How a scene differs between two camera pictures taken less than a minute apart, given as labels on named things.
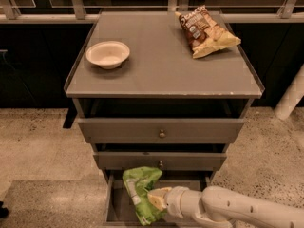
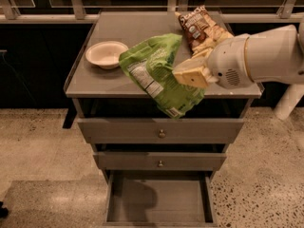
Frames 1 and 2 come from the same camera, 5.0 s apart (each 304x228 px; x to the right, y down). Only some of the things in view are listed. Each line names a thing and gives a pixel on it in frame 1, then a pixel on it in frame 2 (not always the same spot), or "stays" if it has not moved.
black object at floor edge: [4, 212] stays
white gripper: [173, 199] → [227, 62]
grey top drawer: [147, 130] stays
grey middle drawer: [164, 161] stays
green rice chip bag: [138, 180] → [149, 62]
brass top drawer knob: [162, 134] stays
